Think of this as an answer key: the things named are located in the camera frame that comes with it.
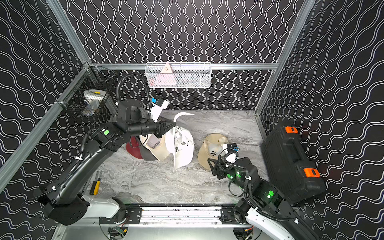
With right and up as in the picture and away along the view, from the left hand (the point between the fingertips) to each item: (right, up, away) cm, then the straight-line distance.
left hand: (174, 120), depth 61 cm
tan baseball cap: (+20, -17, +37) cm, 45 cm away
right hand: (+17, -16, +6) cm, 24 cm away
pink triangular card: (-9, +27, +29) cm, 40 cm away
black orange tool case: (+52, -15, +14) cm, 56 cm away
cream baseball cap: (-15, -15, +34) cm, 40 cm away
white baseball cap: (+1, -12, +13) cm, 17 cm away
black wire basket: (-56, +29, +34) cm, 71 cm away
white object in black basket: (-47, +13, +21) cm, 53 cm away
